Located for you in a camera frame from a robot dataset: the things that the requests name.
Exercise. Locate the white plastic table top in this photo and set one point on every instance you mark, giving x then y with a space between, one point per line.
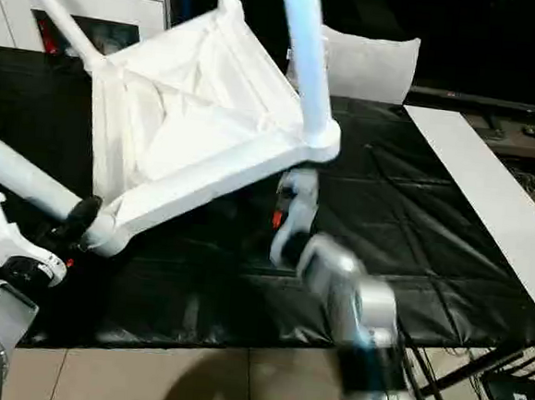
186 110

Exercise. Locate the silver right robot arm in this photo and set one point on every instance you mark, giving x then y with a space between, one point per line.
357 300

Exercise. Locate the black table mat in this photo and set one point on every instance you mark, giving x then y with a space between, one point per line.
409 220

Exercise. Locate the grey cushion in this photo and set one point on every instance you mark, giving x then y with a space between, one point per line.
375 65

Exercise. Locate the white low table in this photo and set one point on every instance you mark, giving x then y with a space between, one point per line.
482 180

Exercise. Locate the thin black bar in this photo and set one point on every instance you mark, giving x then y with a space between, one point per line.
488 100

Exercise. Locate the black sofa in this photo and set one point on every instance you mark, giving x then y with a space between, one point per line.
493 41

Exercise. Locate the black wifi router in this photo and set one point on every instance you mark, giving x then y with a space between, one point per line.
511 395

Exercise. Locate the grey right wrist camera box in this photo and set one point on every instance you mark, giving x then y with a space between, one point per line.
302 203

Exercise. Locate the black metal table frame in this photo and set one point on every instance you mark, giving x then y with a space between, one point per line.
467 371

